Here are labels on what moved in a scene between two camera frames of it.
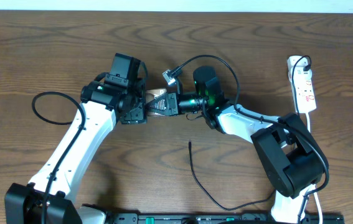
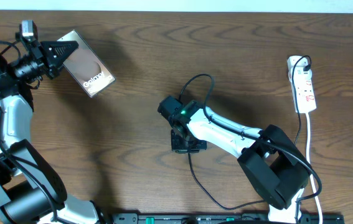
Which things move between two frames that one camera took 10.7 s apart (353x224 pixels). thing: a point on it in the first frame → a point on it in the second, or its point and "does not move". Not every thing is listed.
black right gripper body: [173, 110] → [187, 145]
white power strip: [300, 76] does not move
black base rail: [216, 218] does not move
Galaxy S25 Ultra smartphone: [150, 95] → [86, 67]
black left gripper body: [139, 111] → [37, 52]
